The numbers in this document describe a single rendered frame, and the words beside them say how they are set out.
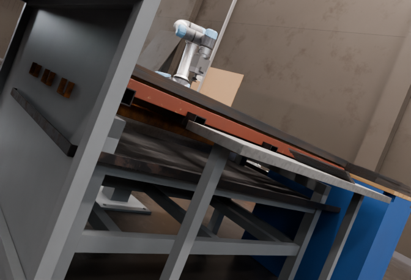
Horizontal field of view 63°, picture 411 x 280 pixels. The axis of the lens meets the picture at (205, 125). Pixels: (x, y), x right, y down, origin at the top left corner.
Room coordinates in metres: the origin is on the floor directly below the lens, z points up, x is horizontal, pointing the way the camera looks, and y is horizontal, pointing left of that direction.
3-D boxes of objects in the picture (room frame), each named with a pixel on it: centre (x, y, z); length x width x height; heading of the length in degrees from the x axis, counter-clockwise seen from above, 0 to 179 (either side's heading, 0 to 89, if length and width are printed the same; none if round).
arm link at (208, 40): (2.01, 0.17, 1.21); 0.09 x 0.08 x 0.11; 17
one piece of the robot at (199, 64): (2.00, 0.16, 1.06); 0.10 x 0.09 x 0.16; 43
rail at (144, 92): (1.51, -0.25, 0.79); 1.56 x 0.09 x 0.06; 132
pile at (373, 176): (2.25, -0.96, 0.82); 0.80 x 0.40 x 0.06; 42
